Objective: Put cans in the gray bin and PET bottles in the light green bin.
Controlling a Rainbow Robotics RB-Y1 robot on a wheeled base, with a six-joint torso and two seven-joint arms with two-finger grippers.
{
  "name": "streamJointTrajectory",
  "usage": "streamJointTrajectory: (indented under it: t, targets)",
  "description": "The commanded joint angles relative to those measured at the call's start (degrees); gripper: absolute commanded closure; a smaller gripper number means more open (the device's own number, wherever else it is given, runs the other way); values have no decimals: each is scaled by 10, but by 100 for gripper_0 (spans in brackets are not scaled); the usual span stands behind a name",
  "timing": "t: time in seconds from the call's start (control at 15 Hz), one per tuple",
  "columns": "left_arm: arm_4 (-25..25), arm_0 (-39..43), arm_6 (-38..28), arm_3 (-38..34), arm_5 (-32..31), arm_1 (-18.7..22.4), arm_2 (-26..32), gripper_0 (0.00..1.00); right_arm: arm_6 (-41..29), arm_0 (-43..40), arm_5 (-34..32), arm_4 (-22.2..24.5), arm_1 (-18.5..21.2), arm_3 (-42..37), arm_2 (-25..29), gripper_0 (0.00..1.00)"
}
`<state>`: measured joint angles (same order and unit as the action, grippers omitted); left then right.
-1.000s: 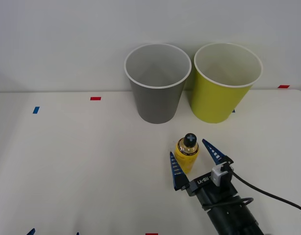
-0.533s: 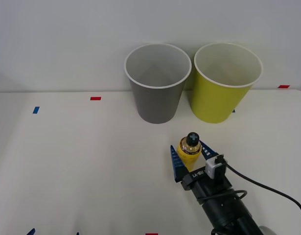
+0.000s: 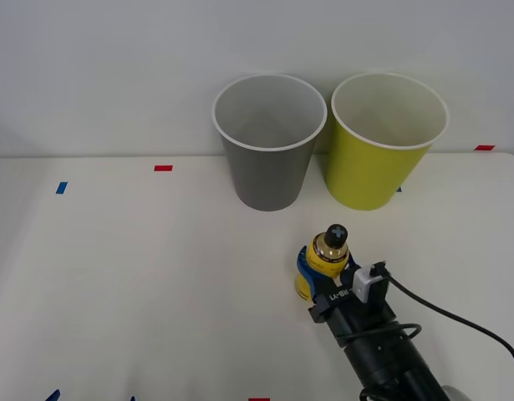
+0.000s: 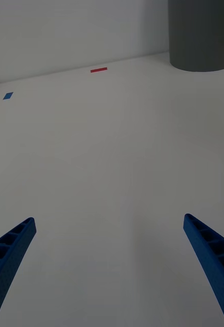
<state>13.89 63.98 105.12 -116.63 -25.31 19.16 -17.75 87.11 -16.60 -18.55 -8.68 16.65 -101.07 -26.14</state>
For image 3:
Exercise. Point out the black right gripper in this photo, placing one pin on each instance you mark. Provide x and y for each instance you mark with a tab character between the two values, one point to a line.
344	307

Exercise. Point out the yellow bottle with black cap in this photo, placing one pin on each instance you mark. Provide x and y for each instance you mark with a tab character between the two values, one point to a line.
328	255

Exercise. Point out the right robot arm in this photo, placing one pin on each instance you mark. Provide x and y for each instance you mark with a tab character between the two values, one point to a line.
390	363

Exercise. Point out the yellow-green plastic bin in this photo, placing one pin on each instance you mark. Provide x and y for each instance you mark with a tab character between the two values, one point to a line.
365	171

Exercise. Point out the grey plastic bin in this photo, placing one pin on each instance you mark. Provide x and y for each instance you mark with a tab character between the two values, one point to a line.
269	175

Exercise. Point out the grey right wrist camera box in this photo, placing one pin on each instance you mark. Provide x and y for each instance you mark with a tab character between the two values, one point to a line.
365	285

